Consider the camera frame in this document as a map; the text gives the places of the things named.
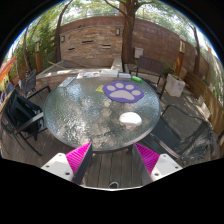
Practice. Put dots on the black slatted metal chair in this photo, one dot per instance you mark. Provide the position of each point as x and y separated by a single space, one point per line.
150 65

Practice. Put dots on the white computer mouse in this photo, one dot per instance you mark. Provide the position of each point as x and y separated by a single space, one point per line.
130 119

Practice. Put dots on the large tree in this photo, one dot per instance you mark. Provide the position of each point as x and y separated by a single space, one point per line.
128 36

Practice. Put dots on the black wall lamp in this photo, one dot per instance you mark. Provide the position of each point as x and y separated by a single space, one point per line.
117 32
62 38

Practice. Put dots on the colourful printed magazine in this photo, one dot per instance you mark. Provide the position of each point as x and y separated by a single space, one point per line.
87 75

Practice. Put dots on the black metal patio chair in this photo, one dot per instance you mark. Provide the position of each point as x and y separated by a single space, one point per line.
29 82

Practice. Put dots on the thin tree trunk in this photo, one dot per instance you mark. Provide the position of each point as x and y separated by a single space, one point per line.
197 53
58 36

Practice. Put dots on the grey utility box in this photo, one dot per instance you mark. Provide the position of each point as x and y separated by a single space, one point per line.
138 52

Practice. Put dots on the green wrapped pack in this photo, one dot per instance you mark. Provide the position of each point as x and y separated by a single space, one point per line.
136 79

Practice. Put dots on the grey printed card strip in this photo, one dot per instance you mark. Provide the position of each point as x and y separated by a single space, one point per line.
66 82

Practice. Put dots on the black mesh armchair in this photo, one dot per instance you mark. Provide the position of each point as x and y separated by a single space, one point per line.
180 133

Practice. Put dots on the purple paw-print mouse pad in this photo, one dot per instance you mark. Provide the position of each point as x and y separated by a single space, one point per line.
123 91

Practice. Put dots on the wooden lamp post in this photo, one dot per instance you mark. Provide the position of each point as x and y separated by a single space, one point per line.
38 58
180 60

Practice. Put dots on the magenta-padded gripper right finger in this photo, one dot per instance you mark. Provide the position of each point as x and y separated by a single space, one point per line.
148 159

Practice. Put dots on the black armchair with cushion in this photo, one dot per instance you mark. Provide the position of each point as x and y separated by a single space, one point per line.
20 116

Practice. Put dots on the small white and blue book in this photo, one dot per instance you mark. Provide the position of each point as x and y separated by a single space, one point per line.
124 75

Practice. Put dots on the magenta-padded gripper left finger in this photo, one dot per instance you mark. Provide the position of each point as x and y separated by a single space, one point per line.
77 159

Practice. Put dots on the white square planter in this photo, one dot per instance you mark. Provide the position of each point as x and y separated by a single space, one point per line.
174 86

